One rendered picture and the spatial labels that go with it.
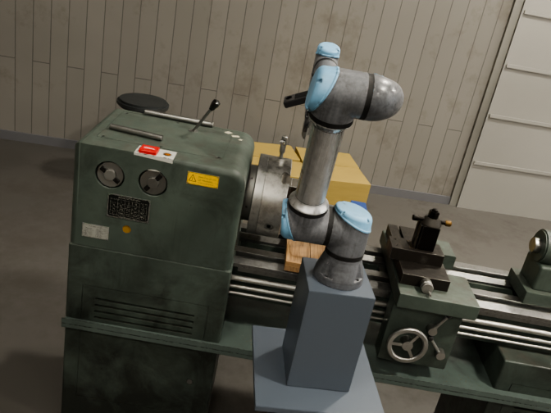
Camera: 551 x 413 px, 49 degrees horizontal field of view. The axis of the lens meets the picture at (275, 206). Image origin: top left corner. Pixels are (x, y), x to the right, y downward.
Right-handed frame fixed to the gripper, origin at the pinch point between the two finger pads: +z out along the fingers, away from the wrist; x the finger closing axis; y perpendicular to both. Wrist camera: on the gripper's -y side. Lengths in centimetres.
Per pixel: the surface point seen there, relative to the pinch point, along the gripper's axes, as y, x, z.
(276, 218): -3.2, -14.8, 28.5
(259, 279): -5, -23, 54
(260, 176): -12.1, -6.3, 17.4
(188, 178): -35.7, -21.1, 12.1
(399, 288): 46, -28, 38
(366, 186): 66, 192, 169
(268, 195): -7.8, -11.3, 21.3
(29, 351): -106, -22, 138
